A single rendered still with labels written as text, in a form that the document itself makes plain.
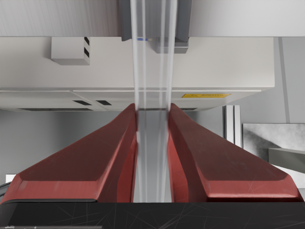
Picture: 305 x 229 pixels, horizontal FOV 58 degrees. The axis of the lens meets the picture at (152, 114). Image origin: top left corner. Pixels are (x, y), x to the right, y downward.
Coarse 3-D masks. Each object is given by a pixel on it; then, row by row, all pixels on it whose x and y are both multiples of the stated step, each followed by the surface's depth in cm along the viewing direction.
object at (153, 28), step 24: (144, 0) 8; (168, 0) 8; (144, 24) 8; (168, 24) 8; (144, 48) 9; (168, 48) 9; (144, 72) 10; (168, 72) 10; (144, 96) 10; (168, 96) 10; (144, 120) 11; (168, 120) 11; (144, 144) 12; (144, 168) 13; (144, 192) 14
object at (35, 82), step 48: (0, 48) 46; (48, 48) 46; (96, 48) 46; (192, 48) 46; (240, 48) 46; (0, 96) 55; (48, 96) 55; (96, 96) 56; (192, 96) 56; (240, 96) 56
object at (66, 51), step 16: (64, 48) 41; (80, 48) 42; (176, 48) 43; (64, 64) 45; (80, 64) 45; (224, 112) 78; (240, 112) 76; (224, 128) 78; (240, 128) 76; (240, 144) 75
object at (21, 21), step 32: (0, 0) 9; (32, 0) 9; (64, 0) 9; (96, 0) 9; (128, 0) 9; (192, 0) 9; (224, 0) 9; (256, 0) 9; (288, 0) 9; (0, 32) 10; (32, 32) 10; (64, 32) 10; (96, 32) 10; (128, 32) 10; (192, 32) 10; (224, 32) 10; (256, 32) 10; (288, 32) 10
